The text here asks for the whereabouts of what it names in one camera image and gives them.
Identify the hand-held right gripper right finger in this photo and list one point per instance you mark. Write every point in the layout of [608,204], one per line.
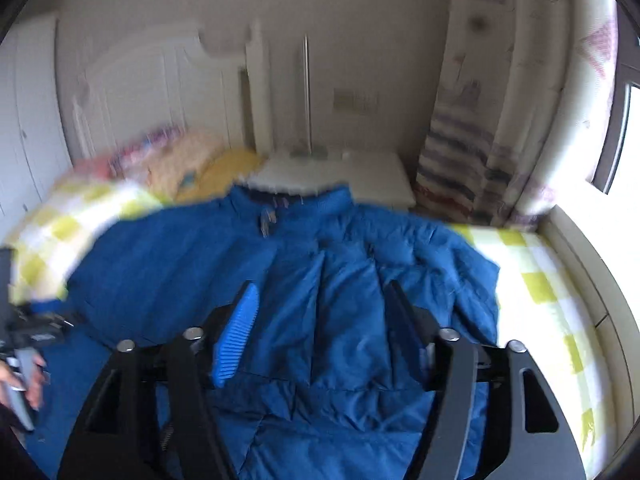
[406,321]

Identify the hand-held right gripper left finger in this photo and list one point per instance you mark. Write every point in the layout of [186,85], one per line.
[235,332]

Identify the blue down jacket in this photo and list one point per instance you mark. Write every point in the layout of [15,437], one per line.
[325,280]

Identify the person's left hand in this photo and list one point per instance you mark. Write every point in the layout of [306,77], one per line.
[36,382]

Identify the yellow checked bed sheet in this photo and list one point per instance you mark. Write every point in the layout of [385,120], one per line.
[542,285]

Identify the white nightstand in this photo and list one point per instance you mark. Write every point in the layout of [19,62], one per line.
[345,175]

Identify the yellow pillow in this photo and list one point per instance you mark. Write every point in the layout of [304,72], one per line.
[227,172]

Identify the peach fluffy blanket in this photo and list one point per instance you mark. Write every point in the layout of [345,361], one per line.
[180,157]

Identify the white wardrobe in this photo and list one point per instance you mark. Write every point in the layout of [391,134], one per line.
[30,130]

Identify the floral pillow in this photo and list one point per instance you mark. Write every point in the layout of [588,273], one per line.
[135,152]

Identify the printed beige curtain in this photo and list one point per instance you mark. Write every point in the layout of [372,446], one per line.
[480,110]

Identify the metal pole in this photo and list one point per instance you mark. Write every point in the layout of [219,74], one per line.
[307,100]

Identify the white wooden headboard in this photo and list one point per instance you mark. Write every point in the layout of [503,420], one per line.
[165,90]

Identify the dark window frame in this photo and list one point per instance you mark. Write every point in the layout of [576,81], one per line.
[615,135]

